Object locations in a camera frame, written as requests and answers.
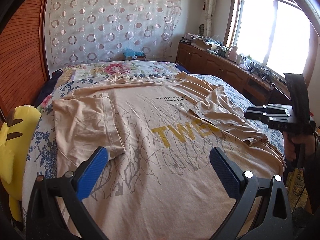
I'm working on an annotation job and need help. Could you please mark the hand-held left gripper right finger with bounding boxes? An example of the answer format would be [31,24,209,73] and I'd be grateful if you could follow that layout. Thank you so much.
[209,147,293,240]

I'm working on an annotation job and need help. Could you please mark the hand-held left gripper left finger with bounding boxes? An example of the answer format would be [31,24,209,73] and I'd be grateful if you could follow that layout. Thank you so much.
[25,146,110,240]

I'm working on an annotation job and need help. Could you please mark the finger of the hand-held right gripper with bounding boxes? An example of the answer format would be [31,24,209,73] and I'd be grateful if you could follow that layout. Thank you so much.
[260,114,292,122]
[244,104,292,118]

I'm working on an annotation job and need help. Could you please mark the beige printed t-shirt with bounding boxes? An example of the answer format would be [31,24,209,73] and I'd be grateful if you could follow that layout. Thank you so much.
[52,71,284,240]

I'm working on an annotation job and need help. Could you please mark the person's right forearm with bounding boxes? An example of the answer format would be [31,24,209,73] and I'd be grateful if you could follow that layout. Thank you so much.
[299,120,320,214]

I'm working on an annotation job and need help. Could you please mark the person's right hand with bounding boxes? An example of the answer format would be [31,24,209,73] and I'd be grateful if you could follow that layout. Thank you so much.
[284,135,300,166]

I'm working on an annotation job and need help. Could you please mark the black devices on cabinet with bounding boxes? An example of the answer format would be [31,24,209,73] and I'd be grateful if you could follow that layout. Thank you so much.
[249,64,274,82]

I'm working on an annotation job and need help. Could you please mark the blue floral bed sheet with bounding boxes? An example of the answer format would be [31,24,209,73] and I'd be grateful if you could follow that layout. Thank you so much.
[22,61,285,240]

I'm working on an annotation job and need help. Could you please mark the wooden cabinet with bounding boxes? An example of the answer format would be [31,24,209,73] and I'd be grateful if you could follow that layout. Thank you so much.
[177,42,293,101]

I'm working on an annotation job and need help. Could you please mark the yellow patterned cloth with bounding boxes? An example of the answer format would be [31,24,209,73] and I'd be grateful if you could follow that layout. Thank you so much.
[285,167,308,205]

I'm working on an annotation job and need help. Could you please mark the window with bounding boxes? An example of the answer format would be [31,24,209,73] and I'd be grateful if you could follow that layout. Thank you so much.
[230,0,316,80]

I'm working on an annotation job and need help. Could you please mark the yellow plush toy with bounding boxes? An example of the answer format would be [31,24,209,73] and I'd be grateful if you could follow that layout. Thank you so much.
[0,105,42,222]

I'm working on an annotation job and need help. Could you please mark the floral window curtain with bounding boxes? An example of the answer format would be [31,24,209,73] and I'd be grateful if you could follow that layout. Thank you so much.
[202,0,213,38]

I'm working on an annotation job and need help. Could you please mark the box with blue cloth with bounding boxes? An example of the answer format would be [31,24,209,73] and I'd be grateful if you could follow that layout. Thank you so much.
[123,48,146,61]

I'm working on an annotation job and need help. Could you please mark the wooden slatted wardrobe door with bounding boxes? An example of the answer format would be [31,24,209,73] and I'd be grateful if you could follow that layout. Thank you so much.
[0,0,52,120]

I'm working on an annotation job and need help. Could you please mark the sheer circle-pattern curtain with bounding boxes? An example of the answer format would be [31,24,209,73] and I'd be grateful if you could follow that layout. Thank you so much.
[49,0,182,65]

